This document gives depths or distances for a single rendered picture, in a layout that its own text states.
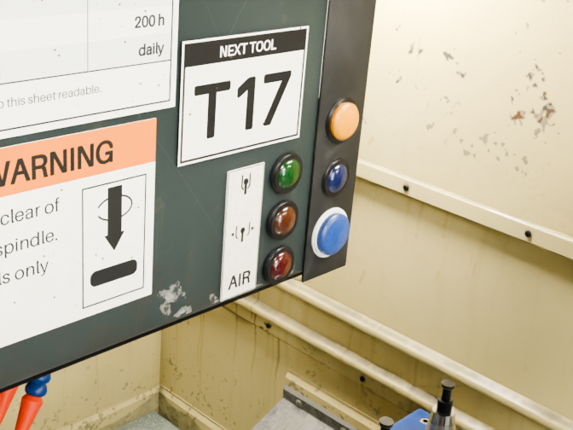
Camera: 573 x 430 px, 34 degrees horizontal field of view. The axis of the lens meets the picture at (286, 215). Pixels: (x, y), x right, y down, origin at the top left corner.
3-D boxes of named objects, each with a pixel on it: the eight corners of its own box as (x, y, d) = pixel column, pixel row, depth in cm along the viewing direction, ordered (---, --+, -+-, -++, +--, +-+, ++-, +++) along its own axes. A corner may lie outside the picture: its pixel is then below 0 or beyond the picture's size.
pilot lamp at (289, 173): (302, 188, 59) (304, 155, 59) (277, 194, 58) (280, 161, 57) (295, 185, 60) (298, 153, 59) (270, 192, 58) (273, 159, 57)
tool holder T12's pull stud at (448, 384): (443, 403, 105) (448, 377, 103) (454, 411, 104) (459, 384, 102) (432, 408, 104) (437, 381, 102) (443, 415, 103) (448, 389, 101)
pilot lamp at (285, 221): (298, 234, 61) (300, 202, 60) (274, 241, 59) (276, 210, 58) (291, 230, 61) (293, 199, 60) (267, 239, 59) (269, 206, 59)
